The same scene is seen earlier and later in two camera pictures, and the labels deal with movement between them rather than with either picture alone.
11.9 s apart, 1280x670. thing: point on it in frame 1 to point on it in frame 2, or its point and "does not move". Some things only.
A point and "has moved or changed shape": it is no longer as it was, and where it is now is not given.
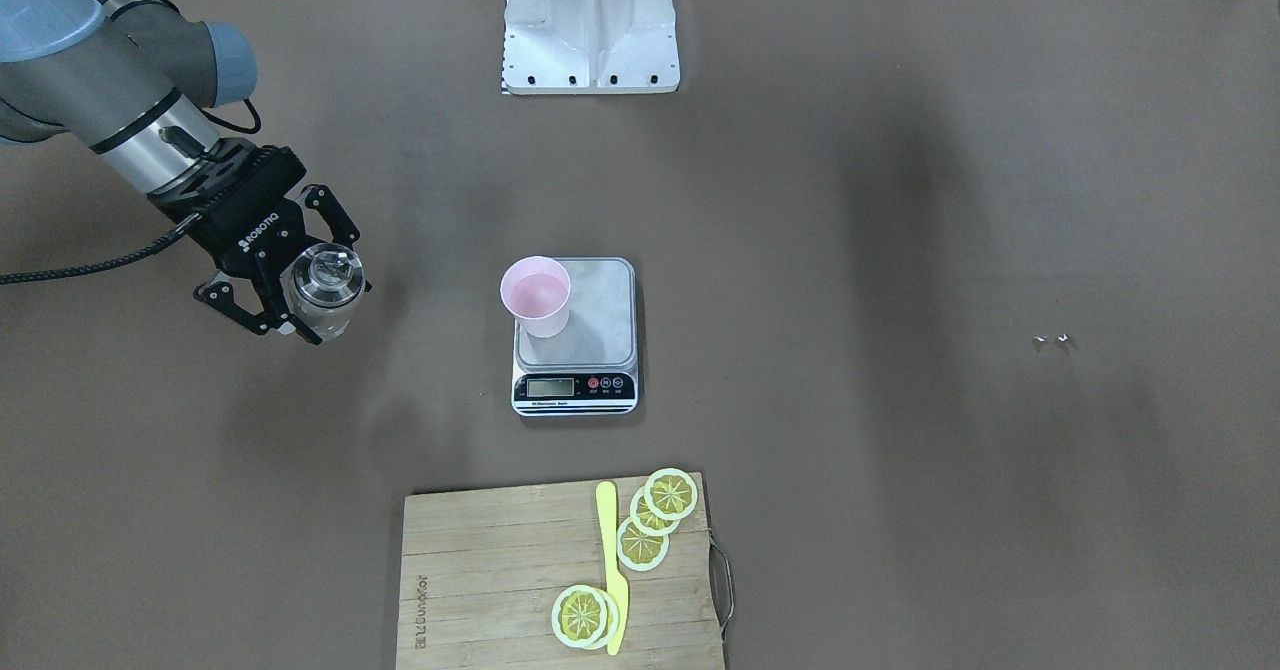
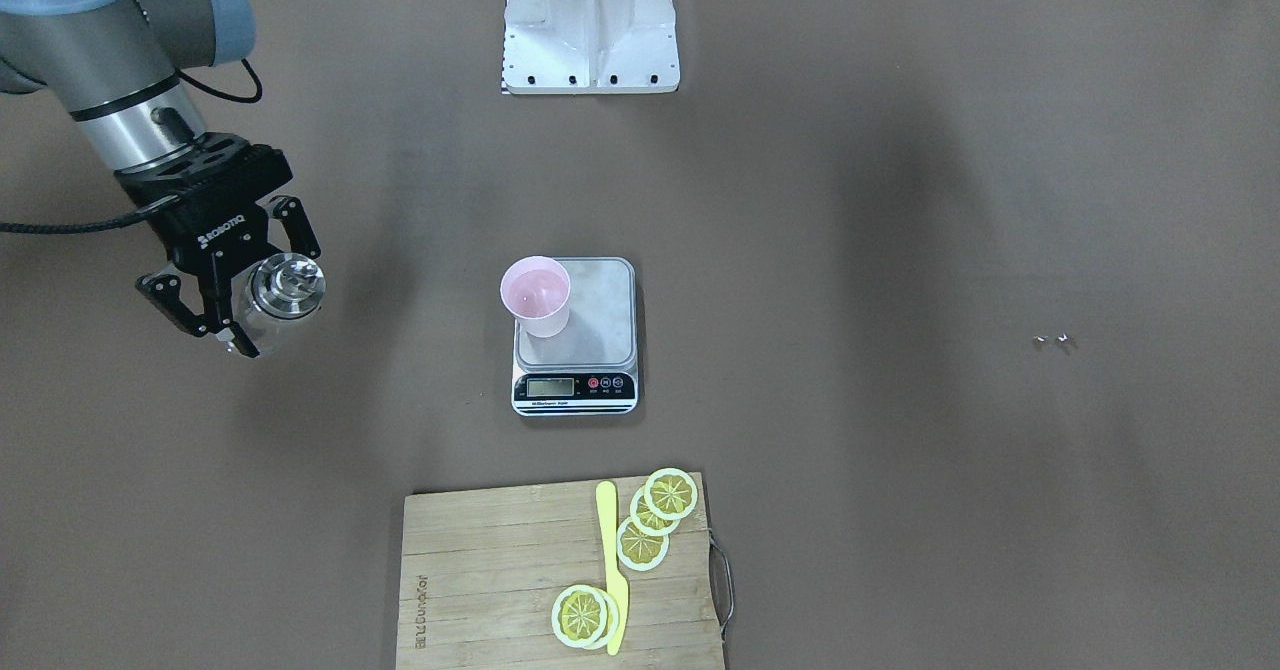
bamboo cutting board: [481, 570] does not move
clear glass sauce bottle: [323, 286] has moved or changed shape
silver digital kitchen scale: [591, 368] does not move
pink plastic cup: [535, 290] does not move
